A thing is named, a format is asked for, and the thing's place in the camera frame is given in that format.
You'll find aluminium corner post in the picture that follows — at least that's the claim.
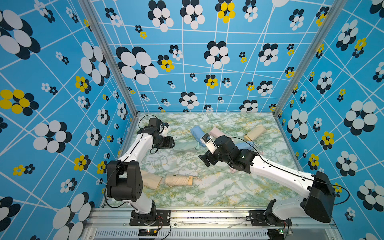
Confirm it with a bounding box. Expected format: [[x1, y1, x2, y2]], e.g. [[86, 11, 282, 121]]
[[273, 0, 348, 120], [77, 0, 138, 117]]

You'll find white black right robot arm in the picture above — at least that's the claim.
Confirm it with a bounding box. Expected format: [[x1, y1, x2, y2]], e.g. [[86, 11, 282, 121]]
[[199, 134, 337, 226]]

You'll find beige umbrella sleeve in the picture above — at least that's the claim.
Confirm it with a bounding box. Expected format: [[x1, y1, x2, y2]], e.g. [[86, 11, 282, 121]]
[[141, 170, 165, 190]]

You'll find blue sleeved umbrella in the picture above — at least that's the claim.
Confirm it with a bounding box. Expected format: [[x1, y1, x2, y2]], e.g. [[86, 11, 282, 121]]
[[236, 142, 261, 151], [191, 126, 206, 147]]

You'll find beige sleeved umbrella far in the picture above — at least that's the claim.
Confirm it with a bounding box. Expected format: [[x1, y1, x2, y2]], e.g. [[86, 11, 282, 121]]
[[244, 125, 267, 141]]

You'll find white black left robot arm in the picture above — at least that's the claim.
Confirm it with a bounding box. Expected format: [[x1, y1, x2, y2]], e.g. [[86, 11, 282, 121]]
[[105, 116, 176, 224]]

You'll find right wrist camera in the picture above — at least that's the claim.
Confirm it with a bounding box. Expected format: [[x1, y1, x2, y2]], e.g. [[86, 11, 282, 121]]
[[201, 134, 217, 154]]

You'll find aluminium corner post left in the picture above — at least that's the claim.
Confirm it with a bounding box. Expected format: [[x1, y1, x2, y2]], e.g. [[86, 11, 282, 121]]
[[77, 0, 138, 117]]

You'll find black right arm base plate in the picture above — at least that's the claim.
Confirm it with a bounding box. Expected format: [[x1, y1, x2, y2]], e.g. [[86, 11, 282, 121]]
[[246, 210, 292, 227]]

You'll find pink sleeved umbrella far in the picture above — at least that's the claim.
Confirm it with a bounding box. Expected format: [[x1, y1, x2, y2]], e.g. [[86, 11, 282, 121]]
[[209, 127, 225, 139]]

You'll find aluminium front rail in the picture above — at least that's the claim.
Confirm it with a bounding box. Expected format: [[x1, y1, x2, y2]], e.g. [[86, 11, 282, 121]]
[[81, 208, 342, 240]]

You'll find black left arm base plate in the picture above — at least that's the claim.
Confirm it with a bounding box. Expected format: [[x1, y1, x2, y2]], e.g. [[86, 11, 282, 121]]
[[130, 210, 171, 227]]

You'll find aluminium corner post right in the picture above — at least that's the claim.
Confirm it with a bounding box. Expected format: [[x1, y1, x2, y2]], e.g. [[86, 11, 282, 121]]
[[273, 0, 348, 120]]

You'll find mint green umbrella sleeve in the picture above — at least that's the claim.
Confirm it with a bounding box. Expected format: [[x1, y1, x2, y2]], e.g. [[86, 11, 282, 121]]
[[173, 141, 200, 152]]

